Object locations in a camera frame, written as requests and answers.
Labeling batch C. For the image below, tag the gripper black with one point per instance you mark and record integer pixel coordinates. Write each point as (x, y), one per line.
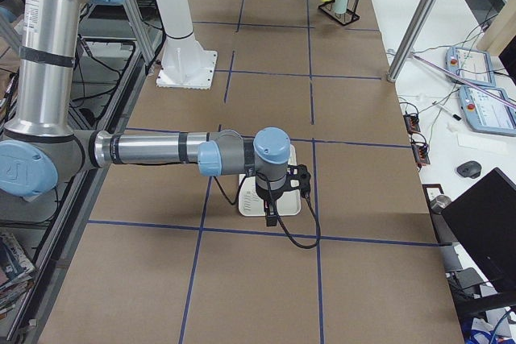
(267, 198)

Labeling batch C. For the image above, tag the light green cup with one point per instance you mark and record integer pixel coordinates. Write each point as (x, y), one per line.
(340, 7)

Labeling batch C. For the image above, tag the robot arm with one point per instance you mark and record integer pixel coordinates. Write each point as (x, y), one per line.
(39, 149)

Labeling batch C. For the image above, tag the cream bear tray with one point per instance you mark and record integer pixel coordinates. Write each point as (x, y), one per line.
(250, 204)

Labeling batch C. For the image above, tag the silver metal cup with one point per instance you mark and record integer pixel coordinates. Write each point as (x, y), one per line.
(439, 203)

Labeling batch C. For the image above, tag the lower orange connector board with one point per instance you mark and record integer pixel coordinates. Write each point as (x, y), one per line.
(420, 151)

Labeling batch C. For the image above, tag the orange connector board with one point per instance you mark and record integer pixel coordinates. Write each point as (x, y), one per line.
(412, 123)
(420, 151)

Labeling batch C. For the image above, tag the upper orange connector board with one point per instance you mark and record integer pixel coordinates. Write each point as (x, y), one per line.
(412, 123)

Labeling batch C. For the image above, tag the grey computer mouse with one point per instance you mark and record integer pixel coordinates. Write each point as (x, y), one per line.
(470, 169)

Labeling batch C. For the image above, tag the black marker pen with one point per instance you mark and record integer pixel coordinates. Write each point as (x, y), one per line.
(455, 116)

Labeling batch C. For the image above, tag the black laptop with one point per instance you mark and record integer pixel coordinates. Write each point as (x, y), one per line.
(483, 221)

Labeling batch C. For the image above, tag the pink rod with green tip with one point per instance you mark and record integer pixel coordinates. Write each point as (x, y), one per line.
(464, 81)

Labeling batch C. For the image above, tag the lower teach pendant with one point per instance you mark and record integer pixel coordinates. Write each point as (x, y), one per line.
(485, 114)

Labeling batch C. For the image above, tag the teach pendant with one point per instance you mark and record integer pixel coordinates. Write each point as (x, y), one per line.
(473, 65)
(485, 114)

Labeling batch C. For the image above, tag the upper teach pendant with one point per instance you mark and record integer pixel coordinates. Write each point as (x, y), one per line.
(473, 65)

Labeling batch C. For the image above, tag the stack of books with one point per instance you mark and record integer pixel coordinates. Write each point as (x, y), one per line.
(16, 271)

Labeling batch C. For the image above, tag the white camera stand pillar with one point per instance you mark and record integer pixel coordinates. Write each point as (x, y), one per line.
(185, 63)

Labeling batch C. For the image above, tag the aluminium frame post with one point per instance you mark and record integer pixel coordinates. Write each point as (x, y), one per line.
(412, 32)

